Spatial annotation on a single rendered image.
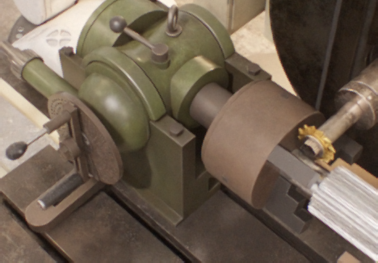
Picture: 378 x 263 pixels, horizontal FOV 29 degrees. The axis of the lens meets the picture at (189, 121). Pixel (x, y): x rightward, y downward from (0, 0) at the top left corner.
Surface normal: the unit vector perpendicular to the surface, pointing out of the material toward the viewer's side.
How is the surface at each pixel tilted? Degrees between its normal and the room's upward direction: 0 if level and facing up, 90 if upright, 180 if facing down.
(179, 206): 90
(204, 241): 0
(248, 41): 0
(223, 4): 90
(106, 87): 21
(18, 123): 0
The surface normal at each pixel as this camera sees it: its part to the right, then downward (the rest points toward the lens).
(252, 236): 0.00, -0.65
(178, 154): -0.70, 0.54
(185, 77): -0.30, -0.35
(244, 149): -0.54, 0.01
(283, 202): -0.64, 0.22
